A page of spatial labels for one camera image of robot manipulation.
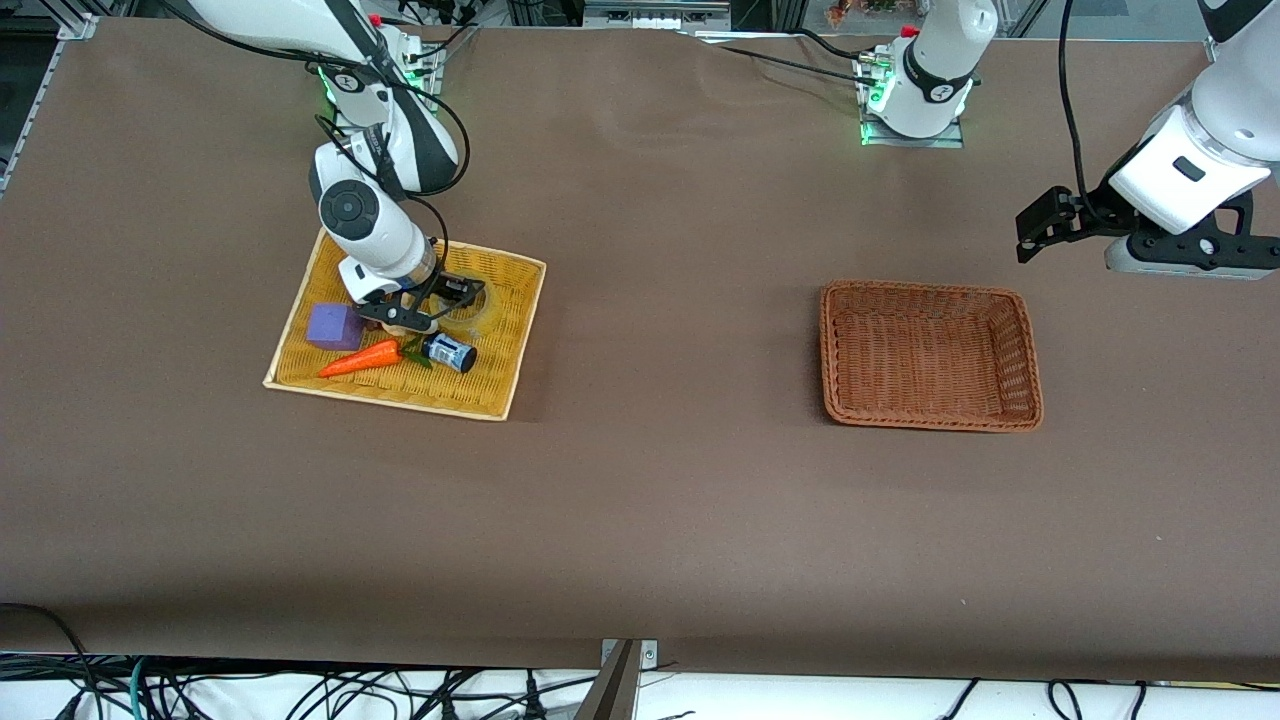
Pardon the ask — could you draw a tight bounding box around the thick black floor cable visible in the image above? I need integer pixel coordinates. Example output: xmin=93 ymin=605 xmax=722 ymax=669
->
xmin=0 ymin=603 xmax=101 ymax=720

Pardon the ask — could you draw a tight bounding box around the dark diagonal bar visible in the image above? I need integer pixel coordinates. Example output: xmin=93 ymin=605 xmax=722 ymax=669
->
xmin=574 ymin=640 xmax=641 ymax=720

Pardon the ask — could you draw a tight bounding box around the grey device behind table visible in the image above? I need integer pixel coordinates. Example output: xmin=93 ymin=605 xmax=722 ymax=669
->
xmin=583 ymin=0 xmax=733 ymax=32

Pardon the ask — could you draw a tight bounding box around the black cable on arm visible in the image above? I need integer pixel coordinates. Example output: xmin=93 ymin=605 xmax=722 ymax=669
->
xmin=1058 ymin=0 xmax=1101 ymax=216
xmin=315 ymin=55 xmax=471 ymax=301

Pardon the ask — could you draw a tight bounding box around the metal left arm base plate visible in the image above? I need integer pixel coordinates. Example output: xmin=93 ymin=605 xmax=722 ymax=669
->
xmin=855 ymin=50 xmax=967 ymax=149

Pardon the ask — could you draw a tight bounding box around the aluminium frame rail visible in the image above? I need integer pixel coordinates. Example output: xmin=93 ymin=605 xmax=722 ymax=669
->
xmin=0 ymin=12 xmax=103 ymax=193

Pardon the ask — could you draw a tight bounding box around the yellow woven tray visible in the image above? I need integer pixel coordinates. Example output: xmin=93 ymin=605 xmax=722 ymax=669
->
xmin=263 ymin=226 xmax=547 ymax=422

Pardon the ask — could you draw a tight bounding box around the yellowish tape roll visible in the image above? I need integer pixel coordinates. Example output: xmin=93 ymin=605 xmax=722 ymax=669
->
xmin=432 ymin=270 xmax=501 ymax=332

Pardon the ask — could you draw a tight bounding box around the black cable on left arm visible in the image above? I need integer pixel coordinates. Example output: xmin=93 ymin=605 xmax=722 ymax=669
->
xmin=1058 ymin=0 xmax=1101 ymax=216

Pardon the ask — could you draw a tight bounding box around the black cable across table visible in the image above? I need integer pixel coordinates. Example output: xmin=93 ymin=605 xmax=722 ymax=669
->
xmin=690 ymin=28 xmax=873 ymax=89

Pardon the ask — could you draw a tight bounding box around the orange toy carrot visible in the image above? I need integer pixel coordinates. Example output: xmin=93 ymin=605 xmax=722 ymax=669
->
xmin=318 ymin=336 xmax=433 ymax=379

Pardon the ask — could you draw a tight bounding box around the metal table edge bracket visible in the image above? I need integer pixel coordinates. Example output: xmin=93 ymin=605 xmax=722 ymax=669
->
xmin=600 ymin=639 xmax=659 ymax=671

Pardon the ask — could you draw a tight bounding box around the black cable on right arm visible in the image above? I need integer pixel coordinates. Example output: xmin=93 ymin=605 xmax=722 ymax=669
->
xmin=315 ymin=55 xmax=471 ymax=301

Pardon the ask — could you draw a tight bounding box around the brown wicker basket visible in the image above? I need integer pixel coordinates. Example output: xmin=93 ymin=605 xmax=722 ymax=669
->
xmin=820 ymin=279 xmax=1044 ymax=433

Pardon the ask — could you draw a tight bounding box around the small dark blue can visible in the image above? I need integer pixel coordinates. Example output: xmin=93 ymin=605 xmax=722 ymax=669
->
xmin=420 ymin=333 xmax=478 ymax=375

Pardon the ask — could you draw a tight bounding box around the purple cube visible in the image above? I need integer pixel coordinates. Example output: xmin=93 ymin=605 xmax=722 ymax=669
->
xmin=306 ymin=303 xmax=363 ymax=352

